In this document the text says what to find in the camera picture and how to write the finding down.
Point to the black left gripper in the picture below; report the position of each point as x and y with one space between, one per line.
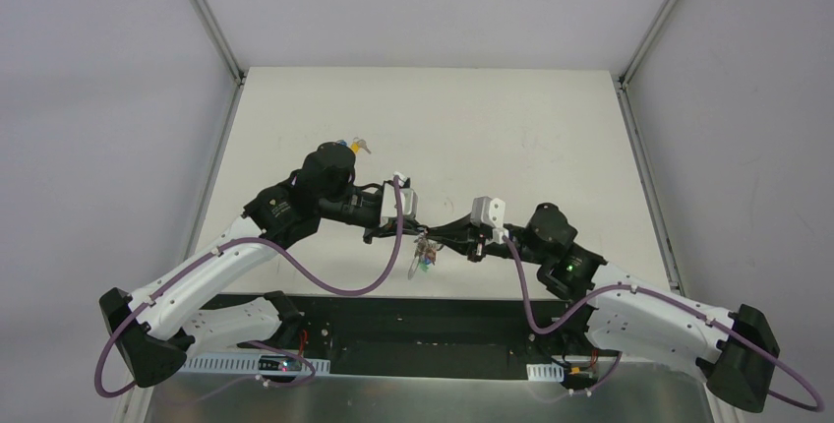
388 227

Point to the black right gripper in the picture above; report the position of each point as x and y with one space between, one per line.
478 237

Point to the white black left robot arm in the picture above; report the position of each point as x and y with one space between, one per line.
155 329

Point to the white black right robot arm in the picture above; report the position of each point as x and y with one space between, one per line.
731 352

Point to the yellow tag key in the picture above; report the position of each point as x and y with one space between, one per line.
358 145

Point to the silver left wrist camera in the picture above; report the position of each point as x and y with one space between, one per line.
398 199

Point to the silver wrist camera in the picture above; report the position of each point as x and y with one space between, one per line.
398 199
487 211

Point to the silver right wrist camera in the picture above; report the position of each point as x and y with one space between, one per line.
487 211

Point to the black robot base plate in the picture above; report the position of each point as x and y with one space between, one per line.
424 338

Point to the right aluminium frame rail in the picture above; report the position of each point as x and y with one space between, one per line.
634 87

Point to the aluminium frame rail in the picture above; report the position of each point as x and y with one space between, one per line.
634 87
220 123

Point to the left aluminium frame rail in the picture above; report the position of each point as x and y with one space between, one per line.
220 123

